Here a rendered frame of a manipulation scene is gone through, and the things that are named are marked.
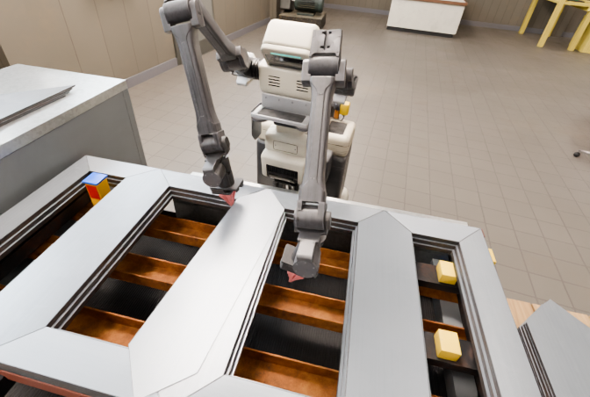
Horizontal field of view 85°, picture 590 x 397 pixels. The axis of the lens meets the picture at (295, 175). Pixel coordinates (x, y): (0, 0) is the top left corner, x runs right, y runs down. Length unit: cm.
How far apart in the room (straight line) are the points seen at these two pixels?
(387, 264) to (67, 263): 92
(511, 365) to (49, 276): 119
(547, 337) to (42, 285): 132
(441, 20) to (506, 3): 277
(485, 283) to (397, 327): 33
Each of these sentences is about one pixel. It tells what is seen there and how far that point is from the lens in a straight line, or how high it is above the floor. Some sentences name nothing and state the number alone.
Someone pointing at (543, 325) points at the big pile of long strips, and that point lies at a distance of 116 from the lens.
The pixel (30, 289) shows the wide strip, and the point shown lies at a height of 86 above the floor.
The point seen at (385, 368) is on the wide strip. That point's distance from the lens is 88.
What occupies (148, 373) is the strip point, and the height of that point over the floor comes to 86.
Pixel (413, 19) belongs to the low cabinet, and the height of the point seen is 29.
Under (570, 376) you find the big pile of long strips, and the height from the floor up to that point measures 85.
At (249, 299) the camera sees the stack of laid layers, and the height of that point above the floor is 86.
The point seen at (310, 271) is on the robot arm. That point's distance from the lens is 76.
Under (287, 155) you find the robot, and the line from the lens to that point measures 155.
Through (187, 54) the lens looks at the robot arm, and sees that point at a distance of 102.
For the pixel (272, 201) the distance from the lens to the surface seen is 118.
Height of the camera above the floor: 164
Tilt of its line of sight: 36 degrees down
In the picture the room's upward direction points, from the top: 5 degrees clockwise
